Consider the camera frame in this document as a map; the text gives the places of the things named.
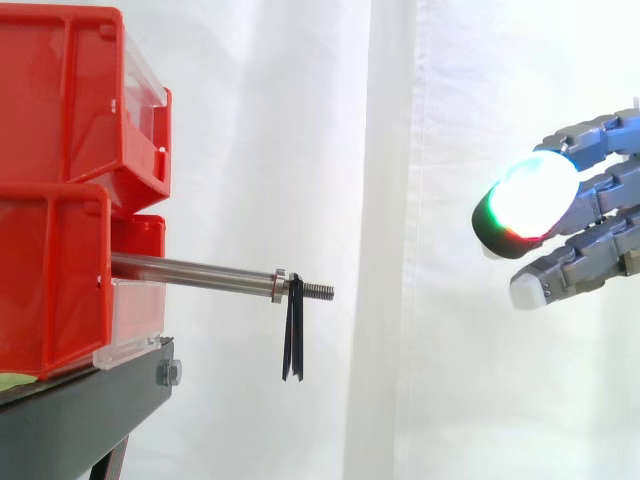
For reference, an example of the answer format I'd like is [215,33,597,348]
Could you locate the red storage bin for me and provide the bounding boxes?
[0,182,175,382]
[0,7,174,212]

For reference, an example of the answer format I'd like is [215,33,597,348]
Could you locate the metal rod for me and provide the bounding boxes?
[110,252,336,306]

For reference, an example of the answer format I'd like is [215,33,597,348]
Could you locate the black stand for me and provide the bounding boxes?
[0,335,184,480]

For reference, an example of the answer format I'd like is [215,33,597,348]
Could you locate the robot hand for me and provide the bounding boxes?
[470,96,640,312]

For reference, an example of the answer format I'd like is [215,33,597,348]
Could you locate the thin dark loops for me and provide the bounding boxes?
[278,271,307,387]

